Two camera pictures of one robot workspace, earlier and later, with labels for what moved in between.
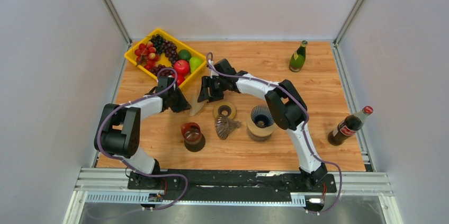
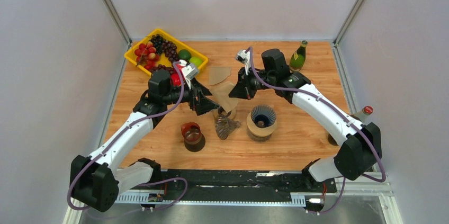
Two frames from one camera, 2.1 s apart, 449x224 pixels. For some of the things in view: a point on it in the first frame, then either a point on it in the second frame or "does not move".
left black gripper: (183, 105) to (204, 105)
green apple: (195, 62) does not move
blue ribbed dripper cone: (261, 116) does not move
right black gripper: (207, 81) to (243, 89)
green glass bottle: (297, 58) does not move
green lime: (183, 54) does not move
